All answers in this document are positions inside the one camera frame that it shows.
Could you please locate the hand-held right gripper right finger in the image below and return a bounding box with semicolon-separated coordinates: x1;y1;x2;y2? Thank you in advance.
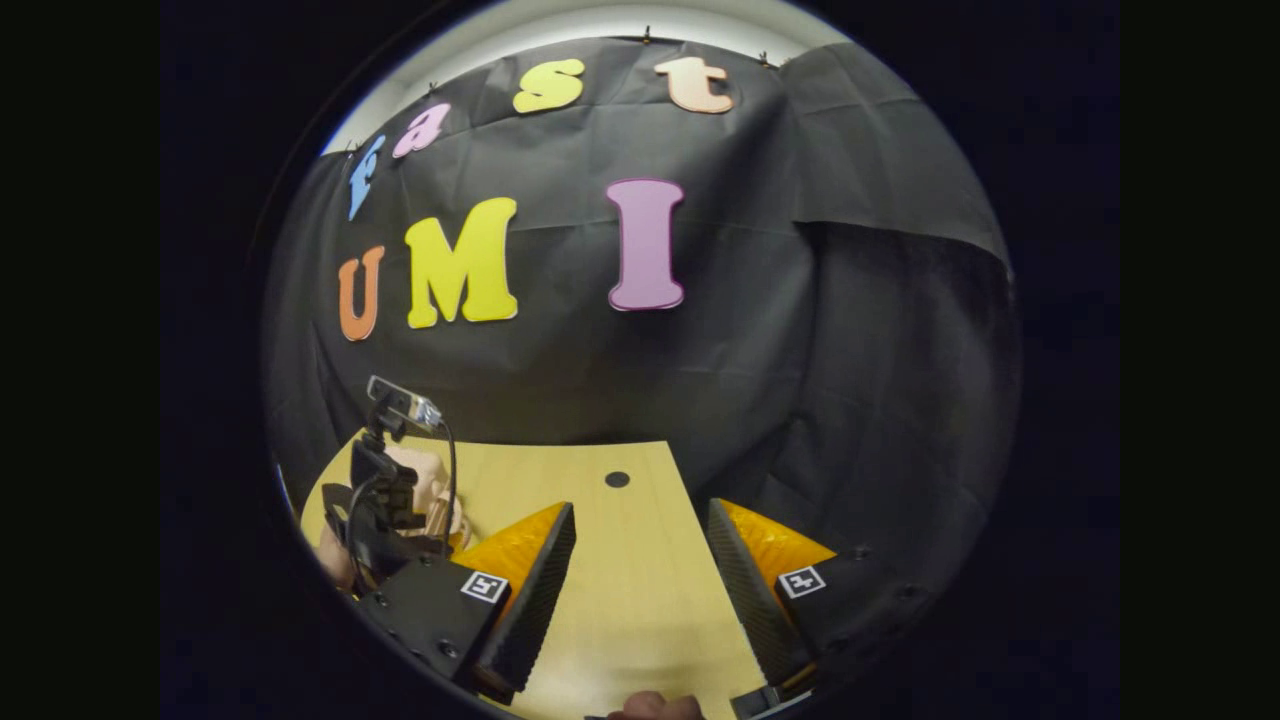
707;497;931;706

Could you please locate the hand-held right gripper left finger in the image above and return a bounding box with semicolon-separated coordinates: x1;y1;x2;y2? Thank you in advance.
358;500;578;706

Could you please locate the beige suitcase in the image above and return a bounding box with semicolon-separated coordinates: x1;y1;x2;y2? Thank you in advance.
383;443;473;553

